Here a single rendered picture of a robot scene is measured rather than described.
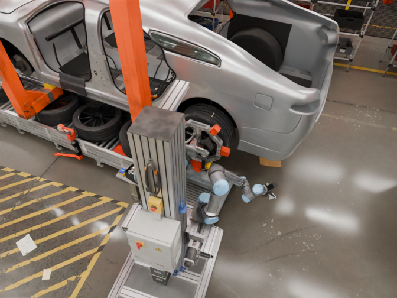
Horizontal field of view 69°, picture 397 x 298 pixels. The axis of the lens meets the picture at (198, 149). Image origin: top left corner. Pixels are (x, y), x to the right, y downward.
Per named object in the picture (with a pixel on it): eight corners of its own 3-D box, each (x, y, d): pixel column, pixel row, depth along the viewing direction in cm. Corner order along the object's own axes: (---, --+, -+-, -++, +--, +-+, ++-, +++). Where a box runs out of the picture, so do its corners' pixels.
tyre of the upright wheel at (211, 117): (247, 138, 324) (210, 93, 304) (240, 152, 309) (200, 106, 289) (207, 154, 371) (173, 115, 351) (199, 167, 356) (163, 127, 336)
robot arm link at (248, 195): (243, 193, 248) (253, 186, 244) (247, 204, 241) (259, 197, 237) (238, 190, 243) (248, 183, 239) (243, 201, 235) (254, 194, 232)
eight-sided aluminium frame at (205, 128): (220, 165, 333) (224, 129, 294) (218, 168, 329) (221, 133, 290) (178, 149, 349) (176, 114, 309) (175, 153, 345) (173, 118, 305)
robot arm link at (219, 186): (212, 210, 254) (224, 168, 216) (217, 224, 244) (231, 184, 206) (199, 212, 250) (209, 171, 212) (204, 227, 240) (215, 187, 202)
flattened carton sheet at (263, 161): (278, 140, 445) (278, 139, 443) (281, 168, 408) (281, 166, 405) (259, 138, 447) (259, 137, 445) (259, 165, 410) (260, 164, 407)
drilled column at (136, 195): (143, 196, 371) (139, 175, 340) (139, 202, 364) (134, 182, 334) (136, 193, 373) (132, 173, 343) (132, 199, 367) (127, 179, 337)
